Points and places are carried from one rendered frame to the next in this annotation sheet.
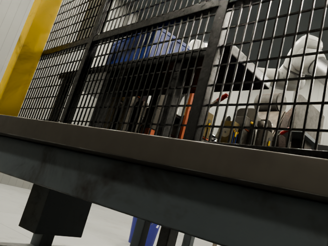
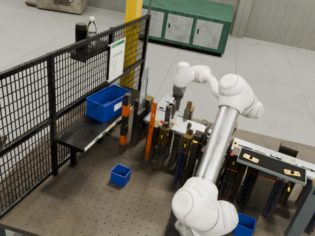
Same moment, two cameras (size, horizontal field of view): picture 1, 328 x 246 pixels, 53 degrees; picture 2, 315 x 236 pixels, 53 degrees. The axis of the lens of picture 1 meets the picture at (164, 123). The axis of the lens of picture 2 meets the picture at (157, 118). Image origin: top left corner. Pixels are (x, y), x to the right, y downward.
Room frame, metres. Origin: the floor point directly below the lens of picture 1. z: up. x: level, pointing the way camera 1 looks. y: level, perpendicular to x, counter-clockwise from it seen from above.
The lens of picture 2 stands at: (0.55, -1.74, 2.20)
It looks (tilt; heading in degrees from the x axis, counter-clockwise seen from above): 31 degrees down; 62
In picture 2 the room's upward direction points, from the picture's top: 9 degrees clockwise
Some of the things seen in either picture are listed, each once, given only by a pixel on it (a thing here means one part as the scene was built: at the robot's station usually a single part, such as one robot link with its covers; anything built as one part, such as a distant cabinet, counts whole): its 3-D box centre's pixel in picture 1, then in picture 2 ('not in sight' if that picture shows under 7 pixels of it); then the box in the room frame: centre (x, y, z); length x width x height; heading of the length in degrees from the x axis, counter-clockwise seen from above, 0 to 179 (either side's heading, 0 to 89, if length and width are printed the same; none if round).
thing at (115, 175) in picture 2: not in sight; (120, 175); (1.14, -0.24, 0.74); 0.11 x 0.10 x 0.09; 133
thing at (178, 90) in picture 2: not in sight; (179, 88); (1.58, -0.06, 1.28); 0.09 x 0.09 x 0.06
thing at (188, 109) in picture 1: (185, 126); (150, 133); (1.39, -0.09, 0.95); 0.03 x 0.01 x 0.50; 133
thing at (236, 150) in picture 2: not in sight; (229, 176); (1.76, -0.57, 0.89); 0.12 x 0.07 x 0.38; 43
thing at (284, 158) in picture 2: not in sight; (276, 188); (1.99, -0.76, 0.90); 0.13 x 0.08 x 0.41; 43
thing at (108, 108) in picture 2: (144, 60); (108, 102); (1.15, 0.13, 1.09); 0.30 x 0.17 x 0.13; 36
